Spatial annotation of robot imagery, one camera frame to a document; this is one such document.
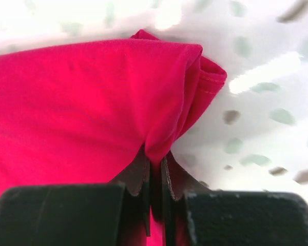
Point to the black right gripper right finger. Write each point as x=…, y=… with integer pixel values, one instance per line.
x=195, y=215

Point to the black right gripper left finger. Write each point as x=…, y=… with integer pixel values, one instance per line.
x=113, y=213

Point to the magenta t shirt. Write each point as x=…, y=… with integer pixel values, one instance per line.
x=79, y=113

